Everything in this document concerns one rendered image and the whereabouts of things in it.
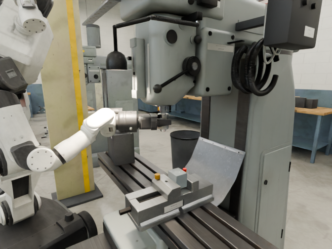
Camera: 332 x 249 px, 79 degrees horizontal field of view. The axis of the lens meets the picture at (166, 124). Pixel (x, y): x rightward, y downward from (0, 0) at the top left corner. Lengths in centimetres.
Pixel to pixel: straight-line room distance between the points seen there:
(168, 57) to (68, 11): 191
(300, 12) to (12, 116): 92
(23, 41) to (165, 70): 49
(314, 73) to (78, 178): 452
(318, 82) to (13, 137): 479
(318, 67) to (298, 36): 416
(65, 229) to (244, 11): 140
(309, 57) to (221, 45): 421
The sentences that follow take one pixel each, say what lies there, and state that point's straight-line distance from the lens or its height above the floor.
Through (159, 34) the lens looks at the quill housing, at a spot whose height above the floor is 156.
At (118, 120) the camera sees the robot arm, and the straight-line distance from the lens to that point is 80.
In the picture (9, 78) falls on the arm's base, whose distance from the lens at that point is 77.
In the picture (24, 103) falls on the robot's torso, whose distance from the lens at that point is 121.
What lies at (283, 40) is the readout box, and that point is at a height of 152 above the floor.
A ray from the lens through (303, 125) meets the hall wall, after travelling 506.
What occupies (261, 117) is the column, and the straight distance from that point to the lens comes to 102.
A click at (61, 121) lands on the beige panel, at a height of 95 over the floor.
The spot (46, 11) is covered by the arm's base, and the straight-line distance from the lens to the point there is 107.
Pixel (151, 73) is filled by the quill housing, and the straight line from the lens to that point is 73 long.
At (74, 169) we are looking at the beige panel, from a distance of 265.
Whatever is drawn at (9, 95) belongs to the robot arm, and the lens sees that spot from 77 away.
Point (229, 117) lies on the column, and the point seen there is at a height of 122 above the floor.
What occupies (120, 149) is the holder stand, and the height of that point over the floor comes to 101.
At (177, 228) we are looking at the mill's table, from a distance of 78.
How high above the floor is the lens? 141
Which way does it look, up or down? 13 degrees down
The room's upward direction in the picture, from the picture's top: straight up
